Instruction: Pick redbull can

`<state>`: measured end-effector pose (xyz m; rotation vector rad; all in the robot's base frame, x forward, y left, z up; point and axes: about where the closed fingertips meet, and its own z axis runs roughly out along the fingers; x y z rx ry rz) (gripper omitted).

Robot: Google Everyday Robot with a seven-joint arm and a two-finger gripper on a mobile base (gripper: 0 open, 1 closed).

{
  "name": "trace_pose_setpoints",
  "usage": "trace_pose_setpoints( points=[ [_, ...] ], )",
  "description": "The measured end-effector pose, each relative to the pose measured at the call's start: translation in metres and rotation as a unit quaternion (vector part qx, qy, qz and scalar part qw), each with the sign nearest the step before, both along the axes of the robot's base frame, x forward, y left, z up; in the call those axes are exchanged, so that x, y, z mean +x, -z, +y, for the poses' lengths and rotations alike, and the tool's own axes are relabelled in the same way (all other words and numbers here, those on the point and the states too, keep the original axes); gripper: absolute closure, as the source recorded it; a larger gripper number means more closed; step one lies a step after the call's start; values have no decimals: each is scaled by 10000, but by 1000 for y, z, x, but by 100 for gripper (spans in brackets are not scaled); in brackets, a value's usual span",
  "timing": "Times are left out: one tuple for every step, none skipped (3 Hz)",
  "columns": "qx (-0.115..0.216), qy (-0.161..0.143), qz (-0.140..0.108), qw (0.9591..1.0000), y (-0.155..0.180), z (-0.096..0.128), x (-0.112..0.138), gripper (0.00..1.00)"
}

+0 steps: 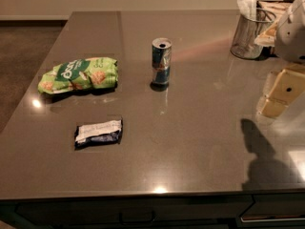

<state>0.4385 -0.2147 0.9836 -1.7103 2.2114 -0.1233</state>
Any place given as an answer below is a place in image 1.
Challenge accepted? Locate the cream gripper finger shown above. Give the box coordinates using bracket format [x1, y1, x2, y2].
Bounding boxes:
[260, 98, 287, 118]

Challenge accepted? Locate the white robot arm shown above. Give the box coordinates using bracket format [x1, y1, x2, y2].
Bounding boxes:
[257, 0, 305, 118]

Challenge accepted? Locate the blue silver redbull can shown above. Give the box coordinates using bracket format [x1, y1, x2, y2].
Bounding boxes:
[152, 38, 172, 85]

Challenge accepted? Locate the box of items behind holder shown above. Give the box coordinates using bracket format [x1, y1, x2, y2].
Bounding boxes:
[254, 0, 294, 47]

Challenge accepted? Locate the metal mesh cup holder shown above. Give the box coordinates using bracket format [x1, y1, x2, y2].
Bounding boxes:
[231, 8, 271, 59]

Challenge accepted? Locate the white napkin in holder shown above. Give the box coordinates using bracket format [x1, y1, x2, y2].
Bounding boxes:
[237, 0, 256, 20]

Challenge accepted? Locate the dark blue white snack packet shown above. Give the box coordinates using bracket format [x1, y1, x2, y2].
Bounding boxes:
[74, 119, 123, 149]

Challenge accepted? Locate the green snack bag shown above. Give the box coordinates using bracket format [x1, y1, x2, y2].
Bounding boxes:
[38, 57, 118, 94]

